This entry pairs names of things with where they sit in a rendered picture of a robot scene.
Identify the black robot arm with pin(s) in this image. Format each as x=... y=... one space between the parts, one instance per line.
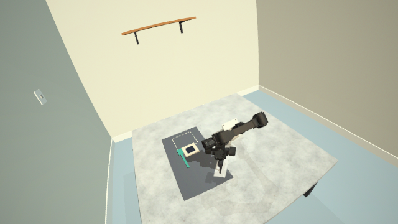
x=222 y=138

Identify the teal small trowel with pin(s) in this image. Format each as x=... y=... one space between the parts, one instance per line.
x=180 y=152

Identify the cream square tile with dark square centre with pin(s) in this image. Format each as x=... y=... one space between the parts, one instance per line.
x=190 y=149

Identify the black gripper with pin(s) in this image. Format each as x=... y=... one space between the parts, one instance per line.
x=229 y=151

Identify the dark grey rectangular mat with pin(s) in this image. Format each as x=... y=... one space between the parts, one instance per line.
x=199 y=177

